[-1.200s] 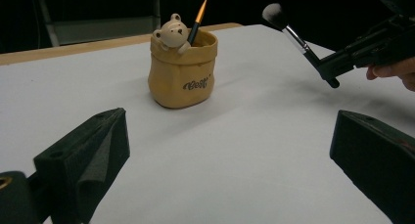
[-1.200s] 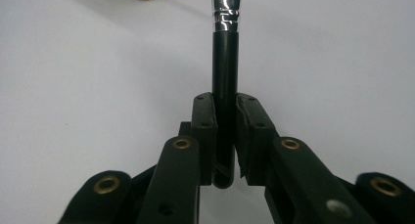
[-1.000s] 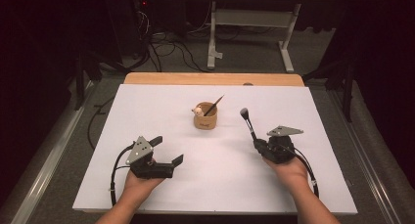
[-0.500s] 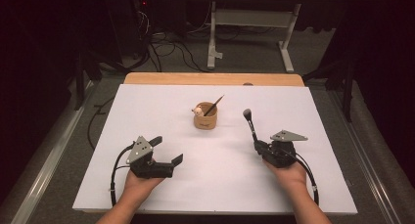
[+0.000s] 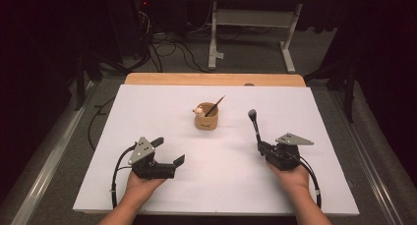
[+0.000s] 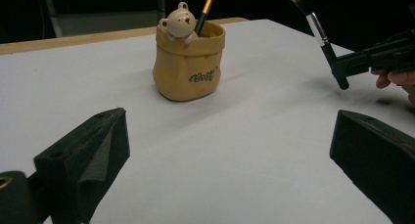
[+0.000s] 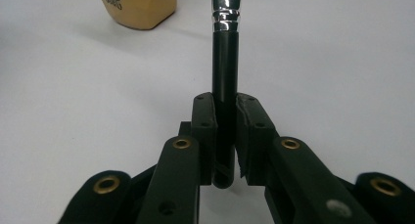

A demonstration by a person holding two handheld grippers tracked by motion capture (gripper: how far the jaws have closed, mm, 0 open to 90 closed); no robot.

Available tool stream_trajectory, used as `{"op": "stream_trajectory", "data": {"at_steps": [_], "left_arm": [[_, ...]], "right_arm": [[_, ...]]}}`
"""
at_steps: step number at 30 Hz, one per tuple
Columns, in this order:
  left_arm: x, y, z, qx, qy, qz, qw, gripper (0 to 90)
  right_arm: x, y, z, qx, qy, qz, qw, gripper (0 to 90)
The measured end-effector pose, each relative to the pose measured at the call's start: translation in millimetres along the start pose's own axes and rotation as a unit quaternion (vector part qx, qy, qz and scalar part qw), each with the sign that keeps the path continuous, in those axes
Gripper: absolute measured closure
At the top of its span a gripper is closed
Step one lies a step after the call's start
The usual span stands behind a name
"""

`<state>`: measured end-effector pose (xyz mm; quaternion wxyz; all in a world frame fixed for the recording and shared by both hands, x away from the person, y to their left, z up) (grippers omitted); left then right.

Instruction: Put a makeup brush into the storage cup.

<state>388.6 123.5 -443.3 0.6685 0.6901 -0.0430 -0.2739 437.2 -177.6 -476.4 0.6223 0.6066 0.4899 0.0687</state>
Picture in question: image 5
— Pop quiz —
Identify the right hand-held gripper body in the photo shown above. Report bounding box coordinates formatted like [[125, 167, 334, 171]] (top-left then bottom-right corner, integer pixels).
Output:
[[265, 132, 315, 171]]

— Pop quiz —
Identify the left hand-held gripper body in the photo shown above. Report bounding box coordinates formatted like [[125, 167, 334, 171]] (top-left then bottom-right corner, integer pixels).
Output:
[[127, 136, 177, 181]]

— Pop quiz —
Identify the black makeup brush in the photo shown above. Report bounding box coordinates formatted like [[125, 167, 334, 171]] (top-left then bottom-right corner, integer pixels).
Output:
[[247, 108, 266, 148]]

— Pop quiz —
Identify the tan cup with small figure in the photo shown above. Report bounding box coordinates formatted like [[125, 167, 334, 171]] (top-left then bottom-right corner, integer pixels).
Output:
[[192, 101, 219, 132]]

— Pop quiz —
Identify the thin black brush tan tip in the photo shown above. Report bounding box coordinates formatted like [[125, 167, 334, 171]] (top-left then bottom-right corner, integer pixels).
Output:
[[204, 94, 226, 118]]

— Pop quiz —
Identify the person's left hand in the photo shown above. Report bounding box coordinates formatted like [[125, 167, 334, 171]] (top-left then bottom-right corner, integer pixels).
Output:
[[125, 170, 167, 203]]

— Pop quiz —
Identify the person's right hand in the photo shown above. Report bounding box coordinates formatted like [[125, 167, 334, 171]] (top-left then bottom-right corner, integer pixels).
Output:
[[267, 161, 312, 196]]

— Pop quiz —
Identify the white board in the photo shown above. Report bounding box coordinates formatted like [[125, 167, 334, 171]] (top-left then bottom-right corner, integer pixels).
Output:
[[72, 84, 360, 217]]

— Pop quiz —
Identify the wooden table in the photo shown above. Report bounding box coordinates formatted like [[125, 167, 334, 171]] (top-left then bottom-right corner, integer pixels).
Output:
[[124, 72, 307, 87]]

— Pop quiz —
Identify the dark metal stand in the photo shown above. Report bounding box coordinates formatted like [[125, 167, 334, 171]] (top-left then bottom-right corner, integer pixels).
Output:
[[303, 54, 358, 124], [74, 51, 103, 112]]

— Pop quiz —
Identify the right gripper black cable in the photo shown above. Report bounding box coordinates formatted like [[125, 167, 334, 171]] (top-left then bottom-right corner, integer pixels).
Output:
[[287, 151, 323, 209]]

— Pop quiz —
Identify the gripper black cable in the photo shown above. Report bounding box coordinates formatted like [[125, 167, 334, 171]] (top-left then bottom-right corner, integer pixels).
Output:
[[110, 143, 138, 209], [287, 151, 323, 209]]

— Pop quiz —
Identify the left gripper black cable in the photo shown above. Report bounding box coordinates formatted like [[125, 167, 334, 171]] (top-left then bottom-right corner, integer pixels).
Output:
[[110, 143, 138, 209]]

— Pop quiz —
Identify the black floor cable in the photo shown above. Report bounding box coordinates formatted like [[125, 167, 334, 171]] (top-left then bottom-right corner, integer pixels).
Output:
[[87, 96, 116, 151]]

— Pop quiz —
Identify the metal floor rail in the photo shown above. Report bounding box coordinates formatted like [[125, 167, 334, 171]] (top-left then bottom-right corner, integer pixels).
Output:
[[8, 81, 99, 225], [328, 85, 406, 225]]

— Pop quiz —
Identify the tangle of floor cables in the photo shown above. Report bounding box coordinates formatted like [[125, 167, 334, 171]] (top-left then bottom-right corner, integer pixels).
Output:
[[107, 8, 214, 75]]

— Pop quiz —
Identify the desk with white metal frame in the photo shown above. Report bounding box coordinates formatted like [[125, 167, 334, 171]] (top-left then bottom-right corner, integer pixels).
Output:
[[203, 0, 347, 74]]

